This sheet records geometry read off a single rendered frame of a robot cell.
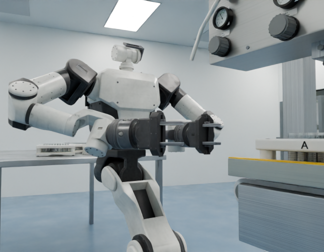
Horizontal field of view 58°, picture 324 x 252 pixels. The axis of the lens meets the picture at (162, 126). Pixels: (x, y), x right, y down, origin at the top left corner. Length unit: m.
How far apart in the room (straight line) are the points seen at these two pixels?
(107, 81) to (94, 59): 4.53
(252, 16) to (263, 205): 0.31
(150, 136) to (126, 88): 0.40
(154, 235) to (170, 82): 0.66
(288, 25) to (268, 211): 0.28
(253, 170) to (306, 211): 0.10
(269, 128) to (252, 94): 0.92
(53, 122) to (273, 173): 0.62
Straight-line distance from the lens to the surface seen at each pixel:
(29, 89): 0.94
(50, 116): 0.90
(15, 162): 1.76
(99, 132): 0.86
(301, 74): 0.82
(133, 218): 1.10
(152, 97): 1.20
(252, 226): 0.54
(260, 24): 0.50
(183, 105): 1.31
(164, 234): 1.05
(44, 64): 5.55
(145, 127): 0.79
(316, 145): 0.48
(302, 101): 0.81
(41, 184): 5.46
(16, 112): 0.93
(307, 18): 0.46
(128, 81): 1.15
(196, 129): 0.92
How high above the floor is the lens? 0.96
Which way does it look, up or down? 2 degrees up
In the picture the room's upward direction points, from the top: straight up
